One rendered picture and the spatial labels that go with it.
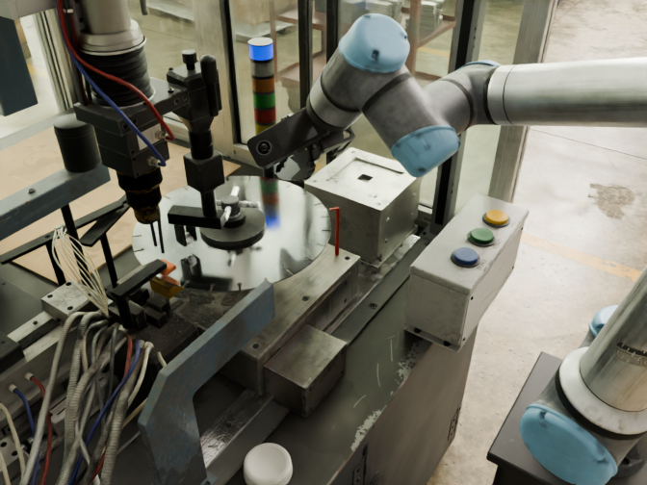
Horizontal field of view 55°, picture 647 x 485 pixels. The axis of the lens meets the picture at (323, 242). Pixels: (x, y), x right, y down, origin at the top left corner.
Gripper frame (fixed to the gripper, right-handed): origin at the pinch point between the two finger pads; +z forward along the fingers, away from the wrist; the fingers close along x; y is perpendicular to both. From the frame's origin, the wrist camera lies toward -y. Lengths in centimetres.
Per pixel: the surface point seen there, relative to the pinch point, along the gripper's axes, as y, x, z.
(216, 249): -13.6, -6.2, 5.6
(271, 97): 13.8, 18.1, 12.2
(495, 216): 34.0, -23.9, -1.2
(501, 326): 96, -56, 90
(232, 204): -8.4, -1.1, 3.1
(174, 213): -18.2, 0.6, 1.0
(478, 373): 73, -63, 84
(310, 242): -0.6, -12.5, 1.1
